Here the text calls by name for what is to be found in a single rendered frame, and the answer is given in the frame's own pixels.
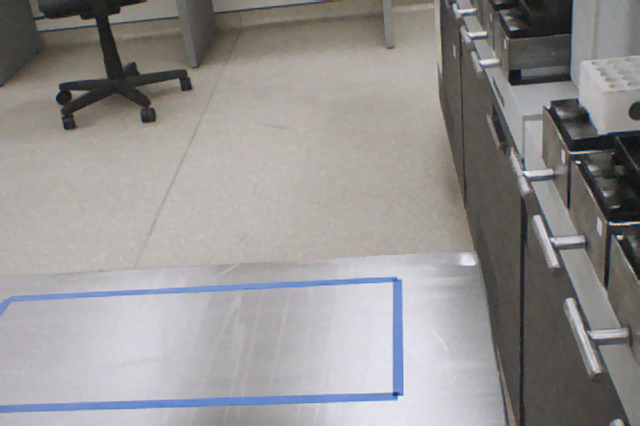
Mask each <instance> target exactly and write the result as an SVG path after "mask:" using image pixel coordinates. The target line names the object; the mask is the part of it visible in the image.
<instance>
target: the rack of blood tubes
mask: <svg viewBox="0 0 640 426"><path fill-rule="evenodd" d="M579 103H580V105H581V106H582V107H585V109H586V110H587V112H588V114H589V115H588V117H589V118H590V120H591V121H592V123H593V125H594V126H595V127H596V128H597V130H598V132H597V130H596V129H595V127H594V126H593V125H592V123H591V122H590V120H589V119H588V121H589V122H590V124H591V126H593V128H594V129H595V131H596V132H597V134H598V135H599V134H607V132H617V131H627V130H639V129H640V55H635V56H625V57H615V58H604V59H594V60H584V61H582V62H581V63H580V83H579ZM580 105H579V107H581V106H580Z"/></svg>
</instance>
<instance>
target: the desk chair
mask: <svg viewBox="0 0 640 426"><path fill-rule="evenodd" d="M147 1H149V0H38V9H39V11H40V12H41V13H43V14H44V16H40V17H35V18H33V21H37V20H42V19H45V18H46V19H50V20H53V19H62V18H68V17H73V16H78V15H80V17H81V19H82V20H91V19H96V23H97V27H98V32H99V36H100V43H101V47H102V51H103V55H104V63H105V67H106V76H107V78H102V79H91V80H80V81H69V82H63V83H60V84H59V90H61V91H60V92H59V93H58V94H57V96H56V102H57V103H58V104H59V105H61V106H64V107H63V108H62V109H61V110H60V112H61V115H64V116H62V117H61V119H62V122H63V126H64V129H69V125H71V126H72V128H74V127H77V125H76V121H75V118H74V115H73V114H72V113H74V112H76V111H79V110H81V109H83V108H85V107H87V106H89V105H92V104H94V103H96V102H98V101H100V100H102V99H105V98H107V97H108V96H110V95H112V94H114V93H117V94H119V95H121V96H123V97H125V98H126V99H128V100H130V101H132V102H134V103H136V104H138V105H140V106H142V107H145V109H141V111H140V117H141V121H142V122H148V121H150V122H152V121H156V112H155V109H154V108H149V106H150V105H151V102H150V100H149V98H148V97H146V96H145V95H144V94H142V93H141V92H140V91H138V90H137V89H135V87H140V86H144V85H149V84H154V83H159V82H164V81H169V80H174V79H180V84H181V89H182V91H186V87H188V89H189V90H190V89H192V87H191V82H190V78H189V76H188V71H187V69H176V70H168V71H160V72H153V73H145V74H140V72H139V71H138V70H137V65H136V63H135V62H134V61H133V62H129V63H128V64H127V65H126V66H125V67H124V68H122V64H121V60H120V56H119V55H118V52H117V48H116V44H115V41H114V37H113V36H112V33H111V29H110V25H109V21H108V17H109V16H111V15H116V14H119V13H120V11H121V10H120V7H125V6H130V5H136V4H140V3H144V2H147ZM187 76H188V77H187ZM185 86H186V87H185ZM69 91H90V92H89V93H87V94H85V95H83V96H81V97H80V98H78V99H76V100H74V101H73V102H71V103H69V102H70V101H71V100H72V94H71V93H70V92H69ZM68 103H69V104H68ZM69 114H71V115H69Z"/></svg>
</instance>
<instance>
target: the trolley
mask: <svg viewBox="0 0 640 426"><path fill-rule="evenodd" d="M0 426H509V421H508V415H507V409H506V404H505V398H504V392H503V386H502V380H501V375H500V369H499V363H498V357H497V352H496V347H495V341H494V335H493V330H492V324H491V318H490V312H489V307H488V301H487V289H486V284H485V278H484V273H483V267H482V261H481V256H480V253H479V251H458V252H440V253H422V254H404V255H386V256H368V257H349V258H332V259H314V260H295V261H277V262H259V263H241V264H223V265H204V266H187V267H169V268H150V269H132V270H114V271H96V272H78V273H59V274H41V275H23V276H5V277H0Z"/></svg>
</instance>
